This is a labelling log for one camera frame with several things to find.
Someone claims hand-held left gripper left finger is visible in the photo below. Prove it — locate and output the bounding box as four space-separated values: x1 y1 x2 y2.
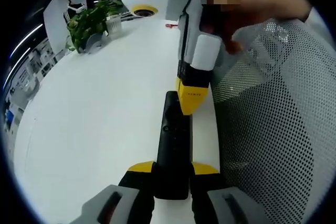
73 160 156 224

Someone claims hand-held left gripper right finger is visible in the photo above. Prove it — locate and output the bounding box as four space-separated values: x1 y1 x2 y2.
189 161 266 224

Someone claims black remote control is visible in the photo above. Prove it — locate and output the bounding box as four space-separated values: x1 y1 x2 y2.
153 90 194 200

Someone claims person's right hand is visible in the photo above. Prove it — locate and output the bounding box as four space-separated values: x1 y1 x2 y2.
201 11 246 56

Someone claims green leafy plant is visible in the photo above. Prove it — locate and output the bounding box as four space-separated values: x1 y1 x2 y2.
67 0 124 53

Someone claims grey plant pot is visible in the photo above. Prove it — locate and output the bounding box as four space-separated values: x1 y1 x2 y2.
78 34 103 54

